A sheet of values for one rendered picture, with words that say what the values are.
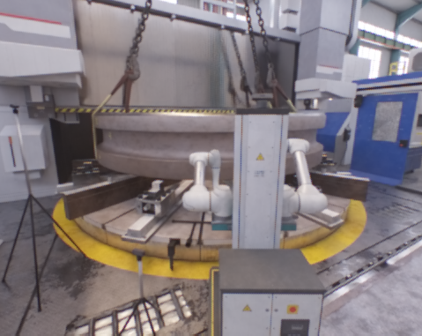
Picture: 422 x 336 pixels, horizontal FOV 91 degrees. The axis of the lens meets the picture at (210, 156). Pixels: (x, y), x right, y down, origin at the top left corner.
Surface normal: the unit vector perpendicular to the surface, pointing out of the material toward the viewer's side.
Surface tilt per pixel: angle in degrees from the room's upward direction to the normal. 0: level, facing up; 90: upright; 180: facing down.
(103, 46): 90
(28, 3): 90
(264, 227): 90
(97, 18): 90
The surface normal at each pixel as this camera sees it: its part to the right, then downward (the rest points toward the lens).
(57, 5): 0.45, 0.18
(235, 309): -0.01, 0.19
